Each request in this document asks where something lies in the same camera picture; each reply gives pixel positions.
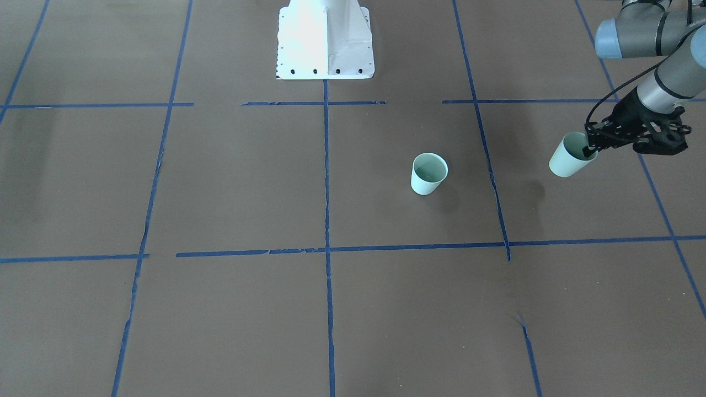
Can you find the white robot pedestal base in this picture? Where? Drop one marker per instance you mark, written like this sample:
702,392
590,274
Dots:
324,40

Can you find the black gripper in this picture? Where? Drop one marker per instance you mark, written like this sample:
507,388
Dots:
630,116

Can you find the mint green cup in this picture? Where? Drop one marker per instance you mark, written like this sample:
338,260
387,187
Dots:
429,171
567,158

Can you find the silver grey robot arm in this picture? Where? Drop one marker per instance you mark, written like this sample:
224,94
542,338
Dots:
648,28

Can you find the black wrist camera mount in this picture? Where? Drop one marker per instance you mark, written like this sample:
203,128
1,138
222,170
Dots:
662,134

